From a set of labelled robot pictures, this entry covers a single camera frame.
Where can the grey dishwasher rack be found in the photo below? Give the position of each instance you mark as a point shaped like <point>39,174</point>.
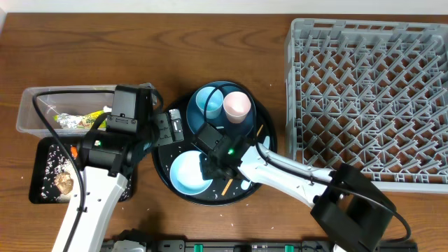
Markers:
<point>372,95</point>

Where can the wooden chopstick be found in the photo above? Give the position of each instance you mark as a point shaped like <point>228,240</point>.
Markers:
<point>231,180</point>

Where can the spilled white rice pile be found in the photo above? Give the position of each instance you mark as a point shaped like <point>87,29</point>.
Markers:
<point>56,162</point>

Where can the white tissue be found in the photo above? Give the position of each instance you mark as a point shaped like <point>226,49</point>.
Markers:
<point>107,109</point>

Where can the white plastic knife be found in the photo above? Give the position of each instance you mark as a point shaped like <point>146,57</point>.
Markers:
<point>246,184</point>

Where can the light blue cup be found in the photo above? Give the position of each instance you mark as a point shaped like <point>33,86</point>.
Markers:
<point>211,99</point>

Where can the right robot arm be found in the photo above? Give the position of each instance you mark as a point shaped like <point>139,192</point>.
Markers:
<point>350,209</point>

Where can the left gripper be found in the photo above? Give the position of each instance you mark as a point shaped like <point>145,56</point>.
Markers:
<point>171,134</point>

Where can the orange carrot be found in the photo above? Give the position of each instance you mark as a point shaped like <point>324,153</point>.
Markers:
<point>74,152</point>

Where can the round black serving tray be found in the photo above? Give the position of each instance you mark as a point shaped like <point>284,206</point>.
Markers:
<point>164,156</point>

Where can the dark blue plate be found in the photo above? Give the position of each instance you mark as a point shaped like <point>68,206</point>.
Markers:
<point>195,117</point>

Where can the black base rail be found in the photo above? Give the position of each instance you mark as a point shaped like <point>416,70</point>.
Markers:
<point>218,246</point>

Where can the dried brown mushroom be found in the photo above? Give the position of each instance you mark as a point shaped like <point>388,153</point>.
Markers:
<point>64,182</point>

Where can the green snack wrapper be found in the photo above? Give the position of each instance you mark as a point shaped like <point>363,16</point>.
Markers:
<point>77,122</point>

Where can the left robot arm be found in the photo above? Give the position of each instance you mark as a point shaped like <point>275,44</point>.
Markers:
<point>107,156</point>

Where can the clear plastic bin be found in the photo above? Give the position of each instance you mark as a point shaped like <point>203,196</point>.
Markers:
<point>76,100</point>

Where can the light blue rice bowl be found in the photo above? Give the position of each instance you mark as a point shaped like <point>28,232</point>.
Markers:
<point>185,174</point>

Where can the black rectangular tray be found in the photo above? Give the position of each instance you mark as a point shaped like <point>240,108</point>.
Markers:
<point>37,175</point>

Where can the pink cup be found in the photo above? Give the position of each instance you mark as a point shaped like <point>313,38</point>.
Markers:
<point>236,105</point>

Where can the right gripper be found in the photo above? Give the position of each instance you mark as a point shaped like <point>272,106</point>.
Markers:
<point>207,171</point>

